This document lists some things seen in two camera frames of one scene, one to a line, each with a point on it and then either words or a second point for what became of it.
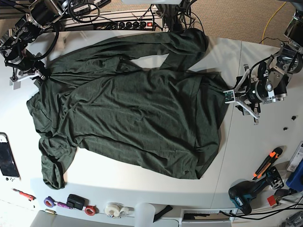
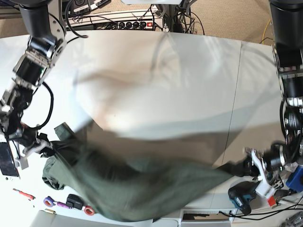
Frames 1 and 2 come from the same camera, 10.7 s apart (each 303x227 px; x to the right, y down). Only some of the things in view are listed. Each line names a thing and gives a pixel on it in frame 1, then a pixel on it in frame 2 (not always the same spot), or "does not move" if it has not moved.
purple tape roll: [49, 202] does not move
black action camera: [75, 202] does not move
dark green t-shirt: [164, 120] to [117, 180]
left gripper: [36, 70] to [31, 141]
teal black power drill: [241, 191] does not move
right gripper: [249, 93] to [267, 163]
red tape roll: [91, 210] does not move
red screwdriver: [28, 196] does not move
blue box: [295, 181] does not move
